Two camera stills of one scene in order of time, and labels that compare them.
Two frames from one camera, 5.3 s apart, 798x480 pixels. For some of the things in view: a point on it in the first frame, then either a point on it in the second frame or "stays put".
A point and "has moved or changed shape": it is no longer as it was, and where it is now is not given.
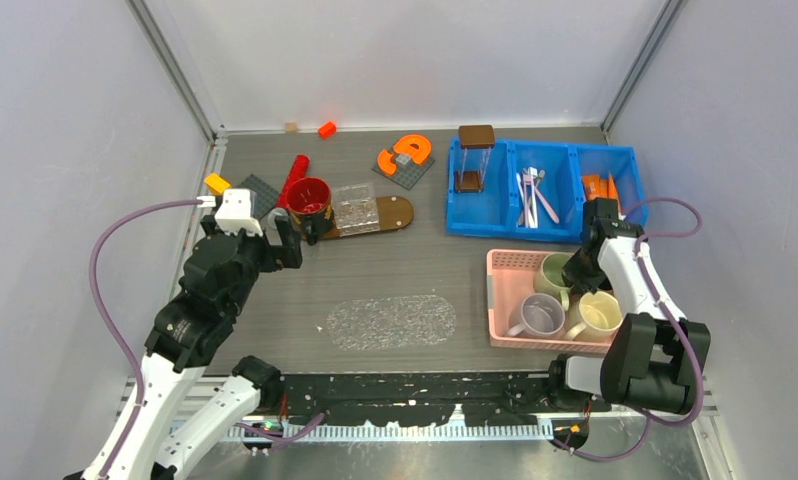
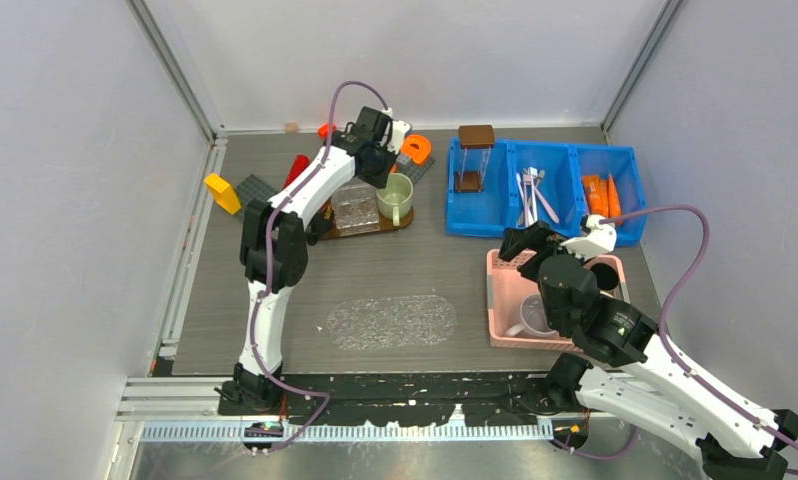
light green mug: [549, 278] has moved or changed shape
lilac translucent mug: [541, 315] stays put
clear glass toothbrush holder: [355, 209] stays put
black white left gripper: [247, 231] -> [391, 153]
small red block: [327, 129] stays put
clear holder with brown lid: [478, 142] stays put
